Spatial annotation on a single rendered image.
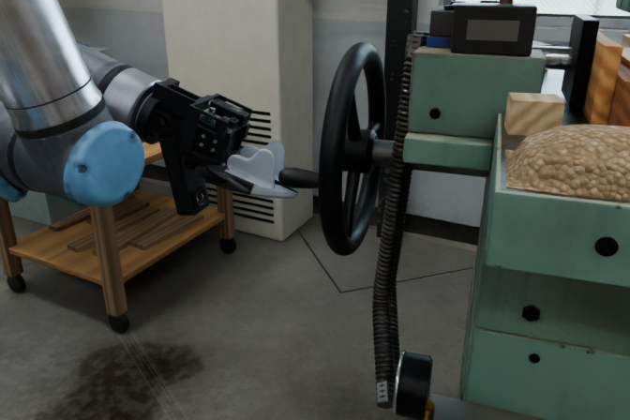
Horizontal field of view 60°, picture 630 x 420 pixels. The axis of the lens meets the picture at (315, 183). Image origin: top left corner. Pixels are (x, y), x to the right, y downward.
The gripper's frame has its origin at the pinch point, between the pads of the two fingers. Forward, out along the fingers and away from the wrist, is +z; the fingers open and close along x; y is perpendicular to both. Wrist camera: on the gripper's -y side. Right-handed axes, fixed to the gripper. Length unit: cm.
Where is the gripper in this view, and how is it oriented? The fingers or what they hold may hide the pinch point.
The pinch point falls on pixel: (286, 195)
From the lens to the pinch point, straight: 67.7
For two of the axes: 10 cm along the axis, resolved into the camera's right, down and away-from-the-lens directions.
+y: 3.3, -8.4, -4.4
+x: 3.1, -3.5, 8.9
